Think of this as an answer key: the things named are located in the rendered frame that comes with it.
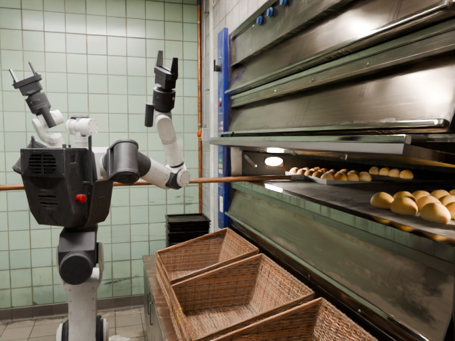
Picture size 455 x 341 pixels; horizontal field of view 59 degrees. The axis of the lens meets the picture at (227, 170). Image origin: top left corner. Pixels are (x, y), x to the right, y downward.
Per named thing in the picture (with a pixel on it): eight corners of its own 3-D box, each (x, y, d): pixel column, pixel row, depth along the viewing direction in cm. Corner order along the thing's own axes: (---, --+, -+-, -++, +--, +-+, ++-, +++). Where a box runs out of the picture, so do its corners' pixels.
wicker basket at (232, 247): (228, 267, 266) (228, 226, 264) (261, 300, 213) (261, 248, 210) (154, 275, 252) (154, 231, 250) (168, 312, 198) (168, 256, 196)
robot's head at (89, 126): (87, 141, 156) (87, 118, 156) (66, 141, 160) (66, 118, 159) (98, 141, 162) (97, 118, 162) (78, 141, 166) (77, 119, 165)
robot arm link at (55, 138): (49, 110, 185) (59, 136, 192) (30, 118, 180) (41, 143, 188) (54, 114, 180) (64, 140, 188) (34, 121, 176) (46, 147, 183)
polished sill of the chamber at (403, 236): (240, 182, 267) (240, 176, 267) (474, 262, 95) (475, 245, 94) (231, 182, 265) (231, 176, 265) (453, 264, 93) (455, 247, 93)
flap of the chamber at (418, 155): (208, 144, 259) (237, 149, 264) (401, 154, 87) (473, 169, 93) (209, 140, 259) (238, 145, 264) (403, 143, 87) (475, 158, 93)
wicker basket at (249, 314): (263, 304, 207) (263, 252, 205) (317, 362, 153) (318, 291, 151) (168, 316, 194) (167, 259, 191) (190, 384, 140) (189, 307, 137)
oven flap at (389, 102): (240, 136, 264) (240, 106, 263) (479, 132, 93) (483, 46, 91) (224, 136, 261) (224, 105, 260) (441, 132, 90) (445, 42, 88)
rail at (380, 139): (209, 140, 259) (212, 141, 259) (403, 143, 87) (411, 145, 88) (210, 137, 259) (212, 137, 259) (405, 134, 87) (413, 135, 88)
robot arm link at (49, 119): (50, 100, 187) (61, 123, 190) (27, 109, 182) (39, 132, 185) (55, 97, 178) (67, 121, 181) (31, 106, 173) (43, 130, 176)
